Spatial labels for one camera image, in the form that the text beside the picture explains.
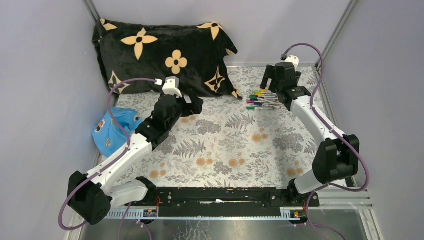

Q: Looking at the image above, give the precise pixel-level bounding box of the bundle of coloured marker pens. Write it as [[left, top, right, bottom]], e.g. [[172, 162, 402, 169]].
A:
[[246, 89, 283, 110]]

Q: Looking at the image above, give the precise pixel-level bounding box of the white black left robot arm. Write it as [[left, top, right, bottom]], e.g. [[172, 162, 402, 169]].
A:
[[66, 90, 204, 225]]

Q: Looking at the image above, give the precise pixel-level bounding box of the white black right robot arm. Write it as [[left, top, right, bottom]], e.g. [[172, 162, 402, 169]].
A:
[[260, 62, 360, 206]]

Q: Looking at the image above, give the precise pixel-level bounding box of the black floral pillow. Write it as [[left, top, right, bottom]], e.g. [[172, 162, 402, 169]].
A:
[[91, 18, 242, 99]]

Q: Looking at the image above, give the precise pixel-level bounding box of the blue cartoon cloth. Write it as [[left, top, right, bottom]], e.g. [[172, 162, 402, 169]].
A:
[[92, 107, 143, 158]]

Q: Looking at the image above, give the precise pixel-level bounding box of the floral patterned table mat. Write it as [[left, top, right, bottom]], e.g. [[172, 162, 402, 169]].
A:
[[116, 67, 318, 188]]

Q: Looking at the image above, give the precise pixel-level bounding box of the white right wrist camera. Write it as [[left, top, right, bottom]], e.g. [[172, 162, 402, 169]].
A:
[[284, 55, 300, 68]]

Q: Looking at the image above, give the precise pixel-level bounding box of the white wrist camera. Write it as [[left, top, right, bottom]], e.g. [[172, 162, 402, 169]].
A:
[[284, 55, 300, 68], [162, 76, 183, 98]]

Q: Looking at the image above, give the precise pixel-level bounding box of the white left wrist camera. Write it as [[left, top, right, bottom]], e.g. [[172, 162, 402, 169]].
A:
[[162, 76, 183, 98]]

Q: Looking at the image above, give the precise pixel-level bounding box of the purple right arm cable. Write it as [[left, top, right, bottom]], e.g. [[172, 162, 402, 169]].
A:
[[281, 43, 371, 240]]

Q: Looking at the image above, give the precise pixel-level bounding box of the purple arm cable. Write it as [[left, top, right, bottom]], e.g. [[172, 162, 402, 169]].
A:
[[58, 77, 163, 231], [281, 43, 371, 240]]

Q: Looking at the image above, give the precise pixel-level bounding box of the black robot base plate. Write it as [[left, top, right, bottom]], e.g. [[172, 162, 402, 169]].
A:
[[132, 187, 320, 218]]

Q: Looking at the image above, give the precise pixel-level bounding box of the aluminium frame rail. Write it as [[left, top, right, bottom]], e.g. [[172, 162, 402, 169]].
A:
[[68, 182, 381, 240]]

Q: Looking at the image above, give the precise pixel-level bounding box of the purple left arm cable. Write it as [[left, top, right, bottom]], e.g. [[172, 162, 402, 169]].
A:
[[58, 77, 163, 231]]

